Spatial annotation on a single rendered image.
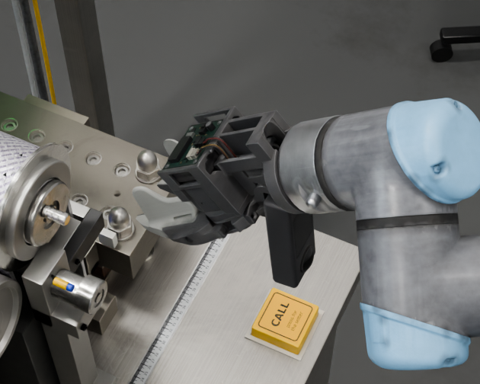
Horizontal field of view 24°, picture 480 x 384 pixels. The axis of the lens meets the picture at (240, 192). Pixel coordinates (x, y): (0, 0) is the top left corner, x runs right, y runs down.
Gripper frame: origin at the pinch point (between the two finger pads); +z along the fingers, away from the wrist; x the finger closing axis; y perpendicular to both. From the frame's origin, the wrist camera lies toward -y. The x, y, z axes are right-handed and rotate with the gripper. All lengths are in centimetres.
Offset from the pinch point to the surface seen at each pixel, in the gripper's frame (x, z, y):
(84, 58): -77, 109, -27
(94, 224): -6.8, 25.2, -8.0
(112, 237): -11.0, 32.1, -14.7
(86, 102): -77, 120, -38
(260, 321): -14.6, 25.7, -37.0
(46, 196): -0.7, 16.9, 2.7
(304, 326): -16.4, 21.4, -40.6
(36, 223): 1.7, 18.0, 1.4
